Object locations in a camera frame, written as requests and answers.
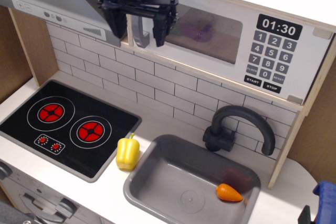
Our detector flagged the purple toy eggplant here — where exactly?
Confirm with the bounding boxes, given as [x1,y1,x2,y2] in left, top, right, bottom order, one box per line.
[181,20,213,42]

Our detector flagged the white toy microwave door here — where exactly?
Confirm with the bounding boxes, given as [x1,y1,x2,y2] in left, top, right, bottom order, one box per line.
[129,0,334,105]

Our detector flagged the grey toy range hood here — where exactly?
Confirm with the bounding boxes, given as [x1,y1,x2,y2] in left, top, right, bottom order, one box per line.
[0,0,128,48]

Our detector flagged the orange toy carrot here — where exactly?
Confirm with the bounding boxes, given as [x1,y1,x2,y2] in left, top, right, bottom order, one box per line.
[216,183,243,202]

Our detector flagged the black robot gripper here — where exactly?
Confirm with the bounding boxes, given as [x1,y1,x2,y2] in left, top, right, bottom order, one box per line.
[97,0,178,47]

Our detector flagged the dark grey toy faucet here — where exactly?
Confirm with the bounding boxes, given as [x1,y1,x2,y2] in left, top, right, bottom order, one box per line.
[202,105,276,156]

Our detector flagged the black object at edge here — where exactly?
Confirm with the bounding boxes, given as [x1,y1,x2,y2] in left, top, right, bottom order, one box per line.
[298,205,311,224]

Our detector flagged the yellow toy bell pepper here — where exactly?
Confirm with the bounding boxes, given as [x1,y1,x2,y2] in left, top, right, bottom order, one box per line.
[116,133,140,170]

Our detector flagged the blue plastic object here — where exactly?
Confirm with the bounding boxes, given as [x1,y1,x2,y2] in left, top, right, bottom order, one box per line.
[312,180,336,224]

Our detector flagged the wooden toy kitchen frame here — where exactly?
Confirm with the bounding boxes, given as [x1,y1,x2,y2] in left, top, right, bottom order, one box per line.
[7,0,335,180]

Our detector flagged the grey toy oven door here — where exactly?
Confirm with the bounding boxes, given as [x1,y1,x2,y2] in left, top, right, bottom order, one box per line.
[1,161,108,223]

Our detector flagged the grey toy sink basin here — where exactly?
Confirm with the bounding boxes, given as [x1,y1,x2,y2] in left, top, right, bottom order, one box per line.
[123,135,261,223]

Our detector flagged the black toy induction stove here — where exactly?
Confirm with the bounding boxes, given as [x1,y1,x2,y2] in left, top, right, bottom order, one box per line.
[1,80,141,183]

